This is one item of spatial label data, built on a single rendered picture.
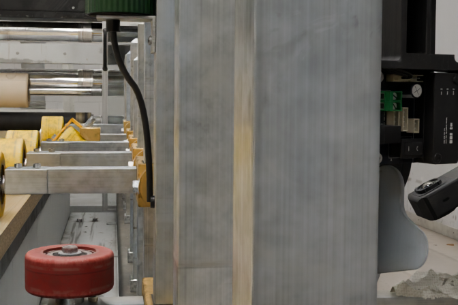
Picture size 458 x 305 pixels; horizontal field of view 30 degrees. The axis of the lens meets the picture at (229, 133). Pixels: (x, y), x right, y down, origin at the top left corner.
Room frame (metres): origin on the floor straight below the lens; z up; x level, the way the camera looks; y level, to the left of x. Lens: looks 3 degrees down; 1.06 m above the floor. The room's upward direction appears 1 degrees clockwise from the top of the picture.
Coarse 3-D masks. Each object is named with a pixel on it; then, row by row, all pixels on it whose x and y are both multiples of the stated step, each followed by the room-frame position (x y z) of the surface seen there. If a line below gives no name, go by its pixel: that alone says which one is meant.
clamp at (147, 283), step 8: (144, 280) 0.81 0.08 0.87; (152, 280) 0.81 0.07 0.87; (144, 288) 0.78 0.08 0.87; (152, 288) 0.78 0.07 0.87; (144, 296) 0.75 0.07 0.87; (152, 296) 0.74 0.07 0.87; (144, 304) 0.74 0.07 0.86; (152, 304) 0.72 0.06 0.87; (160, 304) 0.72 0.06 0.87; (168, 304) 0.72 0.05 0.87
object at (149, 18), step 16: (96, 16) 0.71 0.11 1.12; (112, 16) 0.71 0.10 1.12; (128, 16) 0.71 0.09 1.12; (144, 16) 0.72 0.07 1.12; (112, 32) 0.73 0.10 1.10; (112, 48) 0.73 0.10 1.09; (128, 80) 0.73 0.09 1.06; (144, 112) 0.73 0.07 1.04; (144, 128) 0.73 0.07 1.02; (144, 144) 0.73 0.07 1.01
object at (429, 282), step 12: (420, 276) 0.81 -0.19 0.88; (432, 276) 0.81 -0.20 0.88; (444, 276) 0.83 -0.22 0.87; (456, 276) 0.80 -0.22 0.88; (396, 288) 0.79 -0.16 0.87; (408, 288) 0.79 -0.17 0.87; (420, 288) 0.80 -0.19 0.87; (432, 288) 0.78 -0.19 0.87; (444, 288) 0.79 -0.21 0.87; (456, 288) 0.79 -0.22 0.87
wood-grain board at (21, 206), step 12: (12, 204) 1.11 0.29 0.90; (24, 204) 1.12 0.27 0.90; (36, 204) 1.30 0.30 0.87; (12, 216) 1.01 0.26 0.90; (24, 216) 1.12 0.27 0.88; (0, 228) 0.92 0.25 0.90; (12, 228) 0.99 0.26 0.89; (0, 240) 0.88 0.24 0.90; (12, 240) 0.99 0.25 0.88; (0, 252) 0.88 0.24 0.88
